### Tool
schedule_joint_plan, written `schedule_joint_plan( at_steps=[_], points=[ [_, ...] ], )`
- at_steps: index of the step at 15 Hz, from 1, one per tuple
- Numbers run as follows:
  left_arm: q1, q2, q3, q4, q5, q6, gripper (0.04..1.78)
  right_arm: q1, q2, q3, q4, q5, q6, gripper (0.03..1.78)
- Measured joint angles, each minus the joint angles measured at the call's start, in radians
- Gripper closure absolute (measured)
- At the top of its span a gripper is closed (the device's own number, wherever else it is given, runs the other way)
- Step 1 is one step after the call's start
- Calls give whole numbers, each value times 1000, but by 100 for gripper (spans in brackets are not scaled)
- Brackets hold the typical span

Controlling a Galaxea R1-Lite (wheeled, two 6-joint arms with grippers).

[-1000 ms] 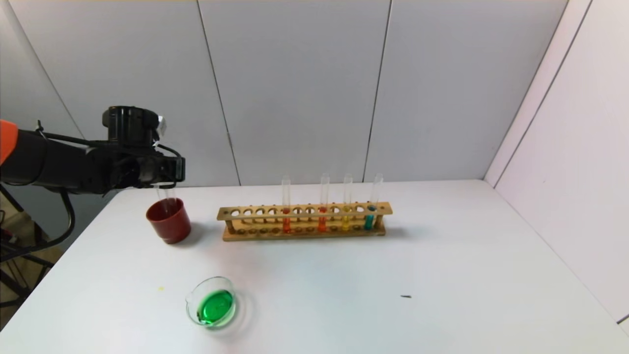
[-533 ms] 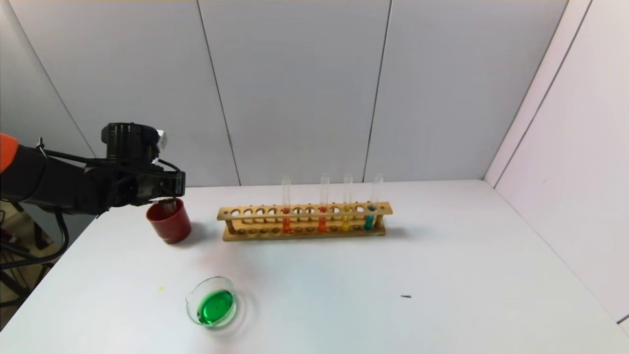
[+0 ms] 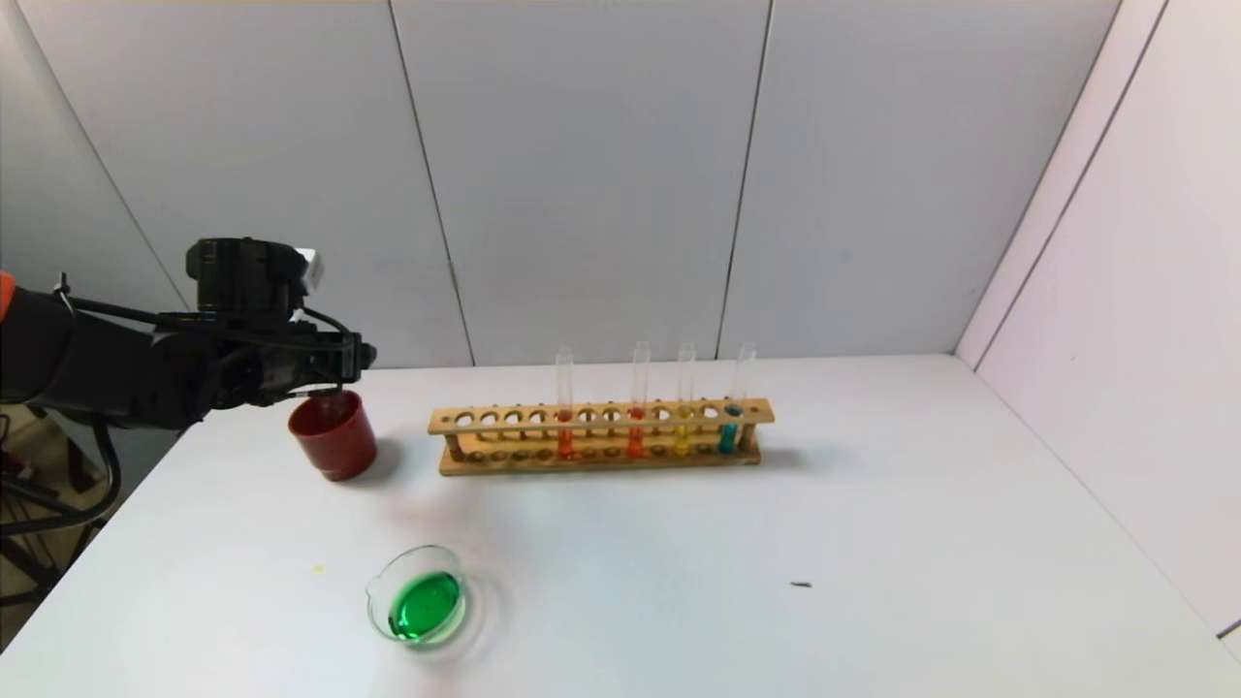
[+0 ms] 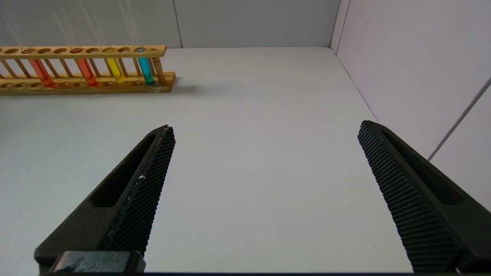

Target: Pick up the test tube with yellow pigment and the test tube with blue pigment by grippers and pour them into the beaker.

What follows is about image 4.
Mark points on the yellow pigment test tube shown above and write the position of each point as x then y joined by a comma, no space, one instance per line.
115,71

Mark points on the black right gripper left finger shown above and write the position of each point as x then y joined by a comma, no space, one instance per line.
134,207

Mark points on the blue pigment test tube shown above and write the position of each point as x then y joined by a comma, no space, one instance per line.
145,71

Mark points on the orange pigment test tube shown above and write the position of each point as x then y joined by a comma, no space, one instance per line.
41,73
86,72

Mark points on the wooden test tube rack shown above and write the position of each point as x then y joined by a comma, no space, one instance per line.
96,89

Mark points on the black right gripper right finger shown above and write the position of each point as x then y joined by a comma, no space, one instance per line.
414,203

